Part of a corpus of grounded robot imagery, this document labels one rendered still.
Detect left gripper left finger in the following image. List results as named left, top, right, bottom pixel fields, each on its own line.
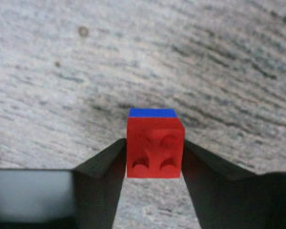
left=0, top=138, right=127, bottom=229

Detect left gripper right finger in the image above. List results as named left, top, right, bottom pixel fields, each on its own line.
left=181, top=139, right=286, bottom=229

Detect red toy brick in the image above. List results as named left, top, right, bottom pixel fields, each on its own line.
left=127, top=117, right=185, bottom=179

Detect blue block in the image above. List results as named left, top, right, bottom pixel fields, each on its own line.
left=129, top=109, right=177, bottom=117

